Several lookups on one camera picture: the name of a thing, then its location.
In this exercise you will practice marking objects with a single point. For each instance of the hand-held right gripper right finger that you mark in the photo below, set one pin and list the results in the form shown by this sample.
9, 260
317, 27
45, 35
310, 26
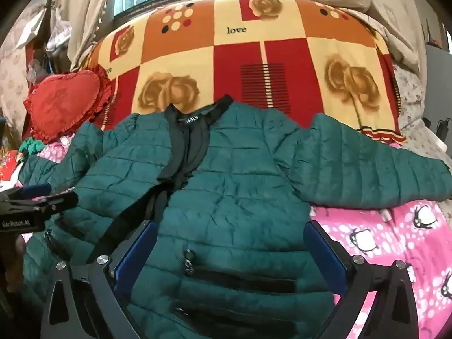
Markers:
325, 254

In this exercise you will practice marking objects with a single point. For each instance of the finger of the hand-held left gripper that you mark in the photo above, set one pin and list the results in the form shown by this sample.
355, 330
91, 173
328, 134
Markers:
35, 190
60, 201

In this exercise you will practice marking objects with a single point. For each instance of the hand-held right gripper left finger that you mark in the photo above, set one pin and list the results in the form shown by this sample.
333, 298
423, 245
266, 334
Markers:
136, 250

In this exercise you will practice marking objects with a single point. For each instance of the green quilted puffer jacket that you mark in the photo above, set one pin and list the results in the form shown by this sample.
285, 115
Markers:
229, 190

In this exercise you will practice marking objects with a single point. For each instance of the person's left hand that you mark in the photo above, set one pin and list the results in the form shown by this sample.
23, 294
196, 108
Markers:
14, 257

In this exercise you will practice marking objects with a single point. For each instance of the red printed cloth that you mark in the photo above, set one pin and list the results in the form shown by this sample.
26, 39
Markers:
9, 166

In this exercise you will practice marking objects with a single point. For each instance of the green ruffled cloth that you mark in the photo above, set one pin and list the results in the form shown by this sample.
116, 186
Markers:
31, 146

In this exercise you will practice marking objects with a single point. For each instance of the red heart-shaped ruffled pillow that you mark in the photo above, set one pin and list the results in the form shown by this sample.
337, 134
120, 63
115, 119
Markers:
63, 102

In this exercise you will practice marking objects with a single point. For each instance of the clear plastic bag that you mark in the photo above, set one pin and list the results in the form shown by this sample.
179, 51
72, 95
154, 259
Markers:
58, 35

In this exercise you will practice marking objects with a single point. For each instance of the black power adapter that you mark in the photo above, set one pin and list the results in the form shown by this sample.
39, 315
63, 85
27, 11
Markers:
442, 127

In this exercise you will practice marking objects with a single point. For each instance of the light floral bedsheet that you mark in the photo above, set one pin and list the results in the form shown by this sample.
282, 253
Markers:
413, 95

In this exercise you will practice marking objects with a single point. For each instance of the cream curtain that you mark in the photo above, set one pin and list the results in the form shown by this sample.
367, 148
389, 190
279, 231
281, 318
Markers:
84, 14
381, 14

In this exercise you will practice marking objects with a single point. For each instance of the rose print checked blanket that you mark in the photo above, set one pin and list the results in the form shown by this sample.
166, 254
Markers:
282, 60

